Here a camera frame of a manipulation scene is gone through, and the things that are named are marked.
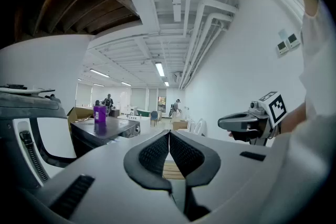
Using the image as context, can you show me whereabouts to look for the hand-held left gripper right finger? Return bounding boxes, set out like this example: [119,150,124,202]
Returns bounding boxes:
[170,130,283,224]

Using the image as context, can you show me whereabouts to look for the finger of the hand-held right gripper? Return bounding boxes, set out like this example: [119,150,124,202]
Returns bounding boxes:
[217,112,253,131]

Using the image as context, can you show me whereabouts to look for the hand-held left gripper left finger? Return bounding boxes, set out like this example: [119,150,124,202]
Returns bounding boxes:
[23,130,188,224]

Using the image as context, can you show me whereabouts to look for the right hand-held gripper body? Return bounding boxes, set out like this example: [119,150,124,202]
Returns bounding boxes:
[228,91,289,146]

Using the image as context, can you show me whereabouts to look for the person's right forearm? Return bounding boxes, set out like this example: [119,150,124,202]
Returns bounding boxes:
[282,101,308,134]

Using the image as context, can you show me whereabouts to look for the brown cardboard box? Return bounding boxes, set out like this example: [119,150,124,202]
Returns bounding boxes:
[172,120,189,131]

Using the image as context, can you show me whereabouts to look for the wooden slat pallet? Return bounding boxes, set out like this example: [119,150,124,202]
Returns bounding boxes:
[162,161,186,180]

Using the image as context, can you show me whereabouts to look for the blue chair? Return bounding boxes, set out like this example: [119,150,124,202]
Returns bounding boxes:
[150,110,159,127]

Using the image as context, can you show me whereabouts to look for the black microwave oven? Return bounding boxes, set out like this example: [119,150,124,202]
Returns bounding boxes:
[70,115,142,158]

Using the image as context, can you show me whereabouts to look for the purple plastic bucket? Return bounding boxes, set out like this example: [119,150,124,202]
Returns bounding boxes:
[93,105,108,124]

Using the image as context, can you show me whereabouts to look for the person's white shirt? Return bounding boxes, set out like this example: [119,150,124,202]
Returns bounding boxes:
[298,0,336,134]

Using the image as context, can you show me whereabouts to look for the open cardboard box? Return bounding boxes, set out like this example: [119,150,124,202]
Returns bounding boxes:
[67,106,95,124]

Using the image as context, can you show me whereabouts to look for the bundle of white ceiling pipes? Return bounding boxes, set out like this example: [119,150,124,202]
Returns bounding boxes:
[178,0,238,90]

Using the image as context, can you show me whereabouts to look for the white and black rounded appliance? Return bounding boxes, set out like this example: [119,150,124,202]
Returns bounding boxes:
[0,83,77,190]

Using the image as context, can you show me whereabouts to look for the white wall control panel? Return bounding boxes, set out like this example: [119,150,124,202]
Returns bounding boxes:
[277,41,289,56]
[287,33,301,48]

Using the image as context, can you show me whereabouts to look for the black corrugated hose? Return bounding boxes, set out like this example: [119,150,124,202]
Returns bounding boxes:
[19,130,50,182]

